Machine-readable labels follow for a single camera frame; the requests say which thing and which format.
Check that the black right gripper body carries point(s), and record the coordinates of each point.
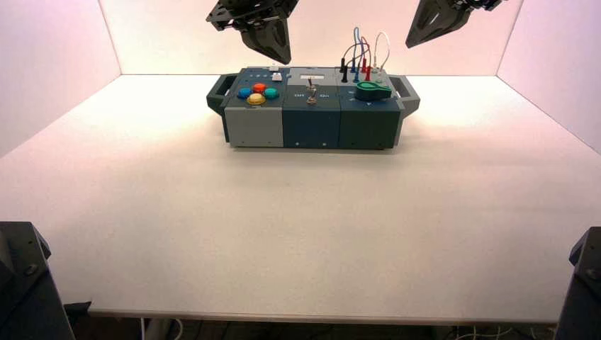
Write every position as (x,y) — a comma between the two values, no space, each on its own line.
(481,3)

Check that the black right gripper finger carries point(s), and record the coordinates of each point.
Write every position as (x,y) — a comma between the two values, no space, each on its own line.
(425,28)

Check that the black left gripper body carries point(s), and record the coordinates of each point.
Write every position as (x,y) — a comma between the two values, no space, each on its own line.
(244,10)

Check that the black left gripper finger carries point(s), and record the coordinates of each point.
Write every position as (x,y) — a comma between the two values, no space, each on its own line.
(287,42)
(265,44)

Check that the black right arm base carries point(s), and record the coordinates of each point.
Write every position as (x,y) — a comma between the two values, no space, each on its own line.
(582,291)

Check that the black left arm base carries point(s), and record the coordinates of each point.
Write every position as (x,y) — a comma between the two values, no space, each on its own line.
(28,286)

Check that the orange round push button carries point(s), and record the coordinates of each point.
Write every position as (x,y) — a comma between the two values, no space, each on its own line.
(259,87)

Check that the green round push button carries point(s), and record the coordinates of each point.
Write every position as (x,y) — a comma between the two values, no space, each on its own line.
(271,93)

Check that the blue round push button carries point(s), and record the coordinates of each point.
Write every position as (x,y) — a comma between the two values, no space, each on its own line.
(244,93)

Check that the grey and blue task box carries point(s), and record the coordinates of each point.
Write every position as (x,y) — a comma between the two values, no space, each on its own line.
(312,115)

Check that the green rotary knob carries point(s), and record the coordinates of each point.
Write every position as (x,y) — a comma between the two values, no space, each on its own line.
(373,91)

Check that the white rocker switch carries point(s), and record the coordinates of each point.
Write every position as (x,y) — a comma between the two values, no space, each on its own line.
(276,76)

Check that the metal toggle switch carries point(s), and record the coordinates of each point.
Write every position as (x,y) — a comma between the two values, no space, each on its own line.
(311,90)

